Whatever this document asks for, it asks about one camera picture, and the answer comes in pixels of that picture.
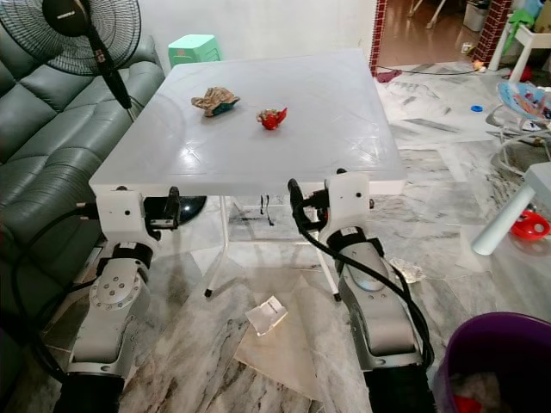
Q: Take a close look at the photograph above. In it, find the clear plastic packet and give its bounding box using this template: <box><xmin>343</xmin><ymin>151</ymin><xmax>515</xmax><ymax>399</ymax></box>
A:
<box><xmin>245</xmin><ymin>296</ymin><xmax>288</xmax><ymax>336</ymax></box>

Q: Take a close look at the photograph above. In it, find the brown paper trash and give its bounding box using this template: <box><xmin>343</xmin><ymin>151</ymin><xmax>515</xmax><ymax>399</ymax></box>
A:
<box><xmin>192</xmin><ymin>87</ymin><xmax>240</xmax><ymax>117</ymax></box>

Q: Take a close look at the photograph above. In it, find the black standing fan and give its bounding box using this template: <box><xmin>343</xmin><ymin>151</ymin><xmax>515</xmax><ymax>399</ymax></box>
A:
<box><xmin>0</xmin><ymin>0</ymin><xmax>158</xmax><ymax>114</ymax></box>

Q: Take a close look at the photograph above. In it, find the green plastic stool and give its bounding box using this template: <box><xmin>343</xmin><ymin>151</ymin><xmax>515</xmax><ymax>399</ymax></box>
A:
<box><xmin>168</xmin><ymin>34</ymin><xmax>222</xmax><ymax>69</ymax></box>

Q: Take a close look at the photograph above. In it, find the red plastic item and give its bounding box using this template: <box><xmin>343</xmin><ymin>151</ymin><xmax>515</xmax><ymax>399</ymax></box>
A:
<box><xmin>511</xmin><ymin>209</ymin><xmax>551</xmax><ymax>242</ymax></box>

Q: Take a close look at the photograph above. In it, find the red brick pillar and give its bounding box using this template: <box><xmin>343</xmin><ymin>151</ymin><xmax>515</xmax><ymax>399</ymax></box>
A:
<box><xmin>474</xmin><ymin>0</ymin><xmax>513</xmax><ymax>65</ymax></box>

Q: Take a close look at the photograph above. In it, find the red brick wall edge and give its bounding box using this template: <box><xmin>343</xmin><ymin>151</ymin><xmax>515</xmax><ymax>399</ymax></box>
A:
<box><xmin>368</xmin><ymin>0</ymin><xmax>388</xmax><ymax>74</ymax></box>

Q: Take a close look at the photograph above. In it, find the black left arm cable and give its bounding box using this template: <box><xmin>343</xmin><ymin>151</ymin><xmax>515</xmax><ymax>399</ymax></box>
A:
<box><xmin>9</xmin><ymin>203</ymin><xmax>101</xmax><ymax>381</ymax></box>

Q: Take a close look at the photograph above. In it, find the grey green leather sofa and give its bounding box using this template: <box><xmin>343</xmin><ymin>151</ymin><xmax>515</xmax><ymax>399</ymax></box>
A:
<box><xmin>0</xmin><ymin>33</ymin><xmax>166</xmax><ymax>405</ymax></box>

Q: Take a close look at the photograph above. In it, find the red wrapper trash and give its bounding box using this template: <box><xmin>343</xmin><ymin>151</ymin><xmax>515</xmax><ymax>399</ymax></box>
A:
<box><xmin>257</xmin><ymin>107</ymin><xmax>288</xmax><ymax>131</ymax></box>

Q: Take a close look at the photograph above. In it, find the crumpled clear plastic wrapper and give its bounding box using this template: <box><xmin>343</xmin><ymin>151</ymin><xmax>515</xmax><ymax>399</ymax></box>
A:
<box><xmin>389</xmin><ymin>258</ymin><xmax>427</xmax><ymax>285</ymax></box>

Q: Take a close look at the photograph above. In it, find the white small chair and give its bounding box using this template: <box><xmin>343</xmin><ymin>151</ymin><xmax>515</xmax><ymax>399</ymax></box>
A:
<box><xmin>488</xmin><ymin>7</ymin><xmax>551</xmax><ymax>83</ymax></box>

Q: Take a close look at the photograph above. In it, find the blue baby bouncer seat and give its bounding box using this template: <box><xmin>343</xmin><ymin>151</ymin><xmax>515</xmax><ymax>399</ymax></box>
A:
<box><xmin>493</xmin><ymin>80</ymin><xmax>551</xmax><ymax>130</ymax></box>

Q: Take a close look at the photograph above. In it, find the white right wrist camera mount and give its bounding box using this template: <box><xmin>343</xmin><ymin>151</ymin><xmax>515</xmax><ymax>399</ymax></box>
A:
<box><xmin>323</xmin><ymin>170</ymin><xmax>372</xmax><ymax>235</ymax></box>

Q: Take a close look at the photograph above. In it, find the white plastic folding table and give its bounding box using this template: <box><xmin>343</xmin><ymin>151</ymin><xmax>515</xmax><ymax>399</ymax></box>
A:
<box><xmin>90</xmin><ymin>47</ymin><xmax>408</xmax><ymax>302</ymax></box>

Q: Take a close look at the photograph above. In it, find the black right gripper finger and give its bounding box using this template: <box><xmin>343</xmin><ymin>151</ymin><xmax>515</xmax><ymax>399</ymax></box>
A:
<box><xmin>289</xmin><ymin>178</ymin><xmax>316</xmax><ymax>231</ymax></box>

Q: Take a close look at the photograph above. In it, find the white round pole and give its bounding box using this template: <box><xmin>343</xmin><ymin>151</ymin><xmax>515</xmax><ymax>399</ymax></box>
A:
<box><xmin>472</xmin><ymin>162</ymin><xmax>551</xmax><ymax>256</ymax></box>

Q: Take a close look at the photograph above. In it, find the purple rubbish bin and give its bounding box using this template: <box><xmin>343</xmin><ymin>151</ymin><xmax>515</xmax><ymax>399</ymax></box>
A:
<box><xmin>433</xmin><ymin>312</ymin><xmax>551</xmax><ymax>413</ymax></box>

